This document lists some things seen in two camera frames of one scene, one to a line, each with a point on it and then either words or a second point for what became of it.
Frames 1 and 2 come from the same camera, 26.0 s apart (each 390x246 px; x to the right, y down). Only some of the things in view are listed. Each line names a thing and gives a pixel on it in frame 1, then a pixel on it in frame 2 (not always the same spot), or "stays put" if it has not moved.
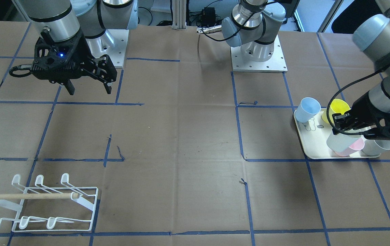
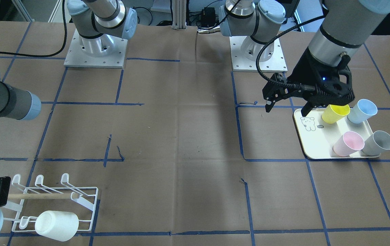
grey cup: x=373 y=147 stays put
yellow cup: x=337 y=106 stays put
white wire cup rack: x=50 y=215 stays put
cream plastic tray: x=314 y=133 stays put
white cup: x=339 y=141 -> x=60 y=226
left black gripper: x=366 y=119 -> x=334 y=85
